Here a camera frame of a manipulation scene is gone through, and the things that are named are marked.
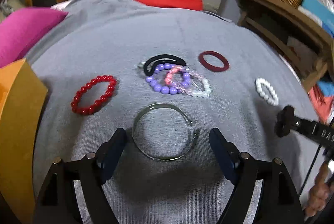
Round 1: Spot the magenta pillow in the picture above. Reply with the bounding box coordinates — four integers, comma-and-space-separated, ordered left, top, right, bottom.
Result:
0, 7, 67, 67

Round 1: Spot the white bead bracelet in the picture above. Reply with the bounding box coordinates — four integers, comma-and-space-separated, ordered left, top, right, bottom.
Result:
255, 77, 280, 106

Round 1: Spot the maroon hair tie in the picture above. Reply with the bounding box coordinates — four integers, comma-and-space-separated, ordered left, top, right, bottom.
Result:
198, 50, 230, 73

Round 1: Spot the black cable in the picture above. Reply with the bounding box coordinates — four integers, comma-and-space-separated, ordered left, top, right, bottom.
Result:
297, 144, 323, 198

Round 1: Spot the wooden shelf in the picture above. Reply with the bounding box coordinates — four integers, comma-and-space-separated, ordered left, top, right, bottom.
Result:
238, 0, 333, 83

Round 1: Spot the grey blanket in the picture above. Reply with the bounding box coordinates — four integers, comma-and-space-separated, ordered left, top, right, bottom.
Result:
26, 0, 317, 223

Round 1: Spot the black hair tie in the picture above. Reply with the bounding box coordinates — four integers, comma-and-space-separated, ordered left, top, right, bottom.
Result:
143, 54, 186, 77

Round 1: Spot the blue box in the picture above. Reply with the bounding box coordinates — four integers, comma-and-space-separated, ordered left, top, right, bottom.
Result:
298, 0, 334, 38

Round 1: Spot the person right hand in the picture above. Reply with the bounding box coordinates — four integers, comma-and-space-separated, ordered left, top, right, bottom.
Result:
305, 162, 333, 217

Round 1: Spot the orange cardboard box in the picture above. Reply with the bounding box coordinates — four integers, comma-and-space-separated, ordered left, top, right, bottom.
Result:
1, 59, 48, 223

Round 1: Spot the red bead bracelet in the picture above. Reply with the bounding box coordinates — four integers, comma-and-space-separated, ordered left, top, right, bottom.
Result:
71, 75, 118, 116

